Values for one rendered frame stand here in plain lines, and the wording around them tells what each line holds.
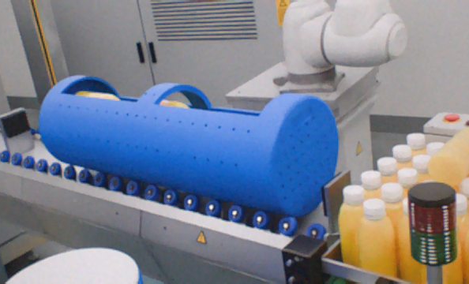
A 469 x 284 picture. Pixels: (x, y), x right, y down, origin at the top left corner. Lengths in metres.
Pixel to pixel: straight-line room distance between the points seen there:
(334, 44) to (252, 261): 0.70
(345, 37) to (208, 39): 1.57
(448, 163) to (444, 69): 3.00
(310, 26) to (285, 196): 0.68
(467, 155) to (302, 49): 0.83
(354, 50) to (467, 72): 2.40
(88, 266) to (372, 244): 0.55
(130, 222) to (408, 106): 2.87
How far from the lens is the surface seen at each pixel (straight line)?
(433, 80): 4.24
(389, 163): 1.35
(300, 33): 1.92
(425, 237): 0.88
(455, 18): 4.10
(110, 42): 3.77
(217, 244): 1.57
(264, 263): 1.49
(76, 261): 1.32
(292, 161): 1.39
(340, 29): 1.83
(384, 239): 1.19
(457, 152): 1.22
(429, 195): 0.87
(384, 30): 1.79
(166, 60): 3.53
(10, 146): 2.38
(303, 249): 1.26
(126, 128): 1.64
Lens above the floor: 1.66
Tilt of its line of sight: 21 degrees down
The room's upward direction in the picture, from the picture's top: 9 degrees counter-clockwise
